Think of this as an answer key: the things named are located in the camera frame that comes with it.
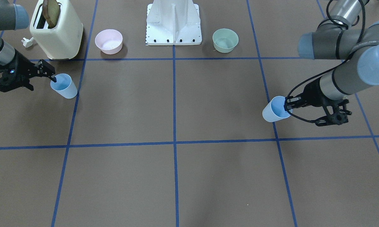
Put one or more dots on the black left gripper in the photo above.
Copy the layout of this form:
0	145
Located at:
312	97

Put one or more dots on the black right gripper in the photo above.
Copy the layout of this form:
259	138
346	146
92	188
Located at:
22	70

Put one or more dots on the light blue cup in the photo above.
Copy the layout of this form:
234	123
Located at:
274	110
64	86

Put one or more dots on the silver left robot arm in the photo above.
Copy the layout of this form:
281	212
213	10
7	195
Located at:
342	35

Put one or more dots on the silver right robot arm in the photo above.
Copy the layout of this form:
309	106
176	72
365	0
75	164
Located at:
12	17

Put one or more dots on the cream toaster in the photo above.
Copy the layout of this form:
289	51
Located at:
63	41

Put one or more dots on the white toaster plug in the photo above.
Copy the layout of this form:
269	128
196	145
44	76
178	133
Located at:
28	42

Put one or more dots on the bread slice in toaster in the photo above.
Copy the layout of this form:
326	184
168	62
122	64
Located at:
51	12

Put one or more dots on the pink bowl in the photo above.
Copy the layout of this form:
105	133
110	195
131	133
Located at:
109	41

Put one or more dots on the green bowl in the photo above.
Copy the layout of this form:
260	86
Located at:
225	40

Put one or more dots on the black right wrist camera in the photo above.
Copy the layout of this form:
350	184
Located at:
6	87

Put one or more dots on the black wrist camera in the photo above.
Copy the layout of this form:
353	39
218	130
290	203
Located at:
6	87
336	113

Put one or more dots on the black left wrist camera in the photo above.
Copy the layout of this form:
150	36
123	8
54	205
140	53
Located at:
336	113

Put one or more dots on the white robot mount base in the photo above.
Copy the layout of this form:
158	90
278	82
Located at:
173	22

